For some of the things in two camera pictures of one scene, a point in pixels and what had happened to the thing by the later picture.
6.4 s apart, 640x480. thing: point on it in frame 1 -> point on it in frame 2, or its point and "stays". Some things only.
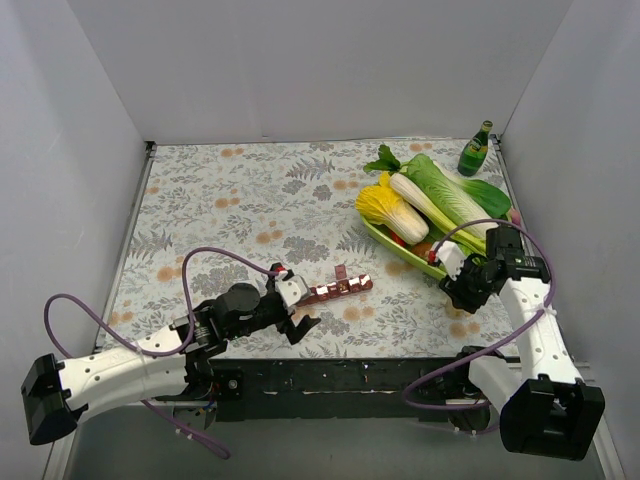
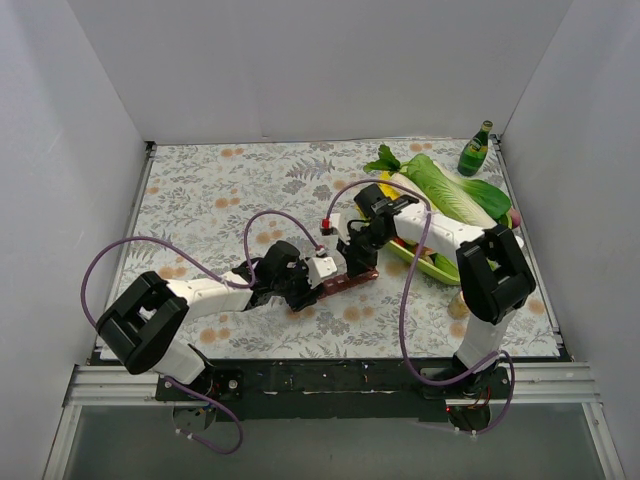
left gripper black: (285, 314) -> (302, 293)
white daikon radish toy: (426, 207) stays
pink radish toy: (515, 217) stays
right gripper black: (463, 291) -> (358, 255)
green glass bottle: (473, 154) stays
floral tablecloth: (210, 217) stays
